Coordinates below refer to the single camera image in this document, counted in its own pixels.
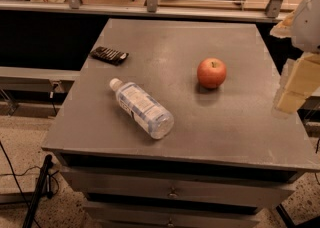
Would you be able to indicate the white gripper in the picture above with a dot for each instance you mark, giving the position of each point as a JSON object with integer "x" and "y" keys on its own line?
{"x": 309, "y": 22}

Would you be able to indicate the clear plastic water bottle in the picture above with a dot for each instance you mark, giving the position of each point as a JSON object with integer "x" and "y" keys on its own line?
{"x": 150, "y": 115}

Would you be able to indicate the red apple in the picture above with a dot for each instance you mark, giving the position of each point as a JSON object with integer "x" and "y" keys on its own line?
{"x": 211, "y": 73}

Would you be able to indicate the grey drawer cabinet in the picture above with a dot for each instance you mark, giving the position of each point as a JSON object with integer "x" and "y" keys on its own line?
{"x": 228, "y": 155}

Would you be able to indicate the upper drawer knob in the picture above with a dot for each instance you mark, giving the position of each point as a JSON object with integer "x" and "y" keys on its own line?
{"x": 172, "y": 193}

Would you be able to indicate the drawer knob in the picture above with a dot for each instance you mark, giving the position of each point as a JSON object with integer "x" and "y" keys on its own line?
{"x": 172, "y": 193}
{"x": 170, "y": 223}

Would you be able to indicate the black chip bag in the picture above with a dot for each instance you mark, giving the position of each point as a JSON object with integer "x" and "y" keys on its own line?
{"x": 108, "y": 55}

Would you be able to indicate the lower drawer knob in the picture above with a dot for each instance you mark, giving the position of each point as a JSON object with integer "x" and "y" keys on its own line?
{"x": 170, "y": 223}

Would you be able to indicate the grey low bench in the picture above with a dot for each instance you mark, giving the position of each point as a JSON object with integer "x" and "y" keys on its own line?
{"x": 37, "y": 80}

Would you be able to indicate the black tripod leg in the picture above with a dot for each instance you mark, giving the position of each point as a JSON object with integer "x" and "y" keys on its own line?
{"x": 43, "y": 187}

